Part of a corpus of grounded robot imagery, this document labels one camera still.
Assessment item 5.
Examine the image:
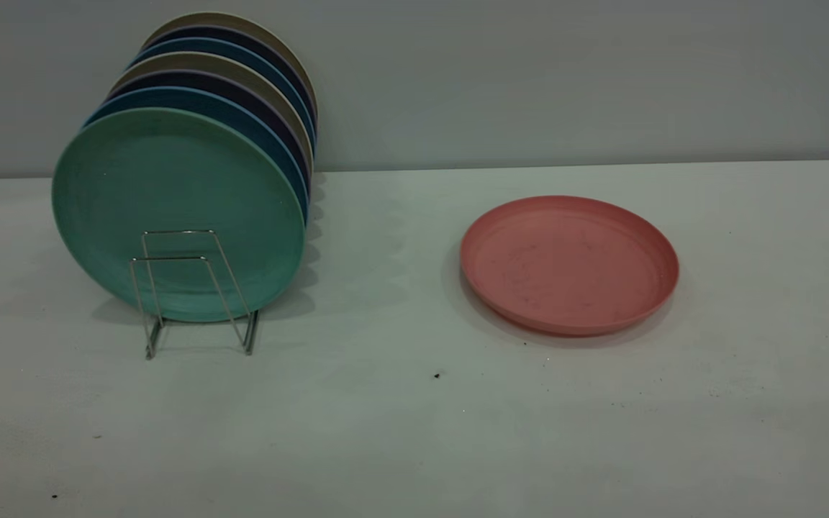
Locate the pink round plate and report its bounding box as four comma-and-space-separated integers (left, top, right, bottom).
459, 195, 680, 337

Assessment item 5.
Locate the green round plate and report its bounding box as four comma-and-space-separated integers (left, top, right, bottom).
52, 108, 307, 323

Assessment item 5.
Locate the navy round plate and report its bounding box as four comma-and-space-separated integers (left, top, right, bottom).
107, 70, 312, 192
142, 26, 318, 137

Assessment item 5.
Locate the blue round plate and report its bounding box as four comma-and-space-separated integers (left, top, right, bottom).
83, 86, 311, 225
130, 37, 317, 153

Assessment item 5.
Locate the beige round plate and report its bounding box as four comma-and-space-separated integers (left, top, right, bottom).
142, 12, 320, 123
111, 52, 314, 173

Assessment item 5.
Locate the metal wire plate rack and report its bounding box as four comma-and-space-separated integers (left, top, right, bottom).
130, 230, 260, 360

